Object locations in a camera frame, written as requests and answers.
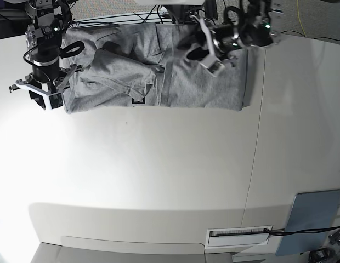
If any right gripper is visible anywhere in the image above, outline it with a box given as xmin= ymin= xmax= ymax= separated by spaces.
xmin=9 ymin=59 xmax=84 ymax=110

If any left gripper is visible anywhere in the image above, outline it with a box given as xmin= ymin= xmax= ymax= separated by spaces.
xmin=190 ymin=15 xmax=240 ymax=67

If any grey T-shirt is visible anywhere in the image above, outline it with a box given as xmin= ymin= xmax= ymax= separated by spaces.
xmin=63 ymin=23 xmax=247 ymax=113

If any robot base stand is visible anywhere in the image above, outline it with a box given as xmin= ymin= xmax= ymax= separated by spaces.
xmin=157 ymin=1 xmax=218 ymax=24

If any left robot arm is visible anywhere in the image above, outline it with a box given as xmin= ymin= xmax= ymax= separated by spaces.
xmin=186 ymin=1 xmax=282 ymax=71

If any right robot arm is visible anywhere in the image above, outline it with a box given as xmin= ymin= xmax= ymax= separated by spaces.
xmin=9 ymin=1 xmax=84 ymax=111

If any blue-grey panel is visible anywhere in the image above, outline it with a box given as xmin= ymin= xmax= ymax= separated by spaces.
xmin=275 ymin=189 xmax=340 ymax=256

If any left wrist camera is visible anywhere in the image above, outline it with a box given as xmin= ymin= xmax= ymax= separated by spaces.
xmin=200 ymin=54 xmax=225 ymax=77

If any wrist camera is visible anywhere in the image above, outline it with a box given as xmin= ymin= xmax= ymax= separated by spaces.
xmin=49 ymin=93 xmax=64 ymax=110
xmin=200 ymin=54 xmax=225 ymax=77

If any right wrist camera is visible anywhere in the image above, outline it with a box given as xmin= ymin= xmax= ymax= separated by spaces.
xmin=49 ymin=93 xmax=64 ymax=110

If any yellow cable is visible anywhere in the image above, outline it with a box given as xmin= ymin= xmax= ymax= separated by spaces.
xmin=296 ymin=0 xmax=307 ymax=36

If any white cable grommet tray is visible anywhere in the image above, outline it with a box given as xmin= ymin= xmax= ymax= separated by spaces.
xmin=205 ymin=225 xmax=273 ymax=249

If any black cable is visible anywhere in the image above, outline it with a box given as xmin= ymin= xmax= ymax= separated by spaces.
xmin=264 ymin=226 xmax=340 ymax=236

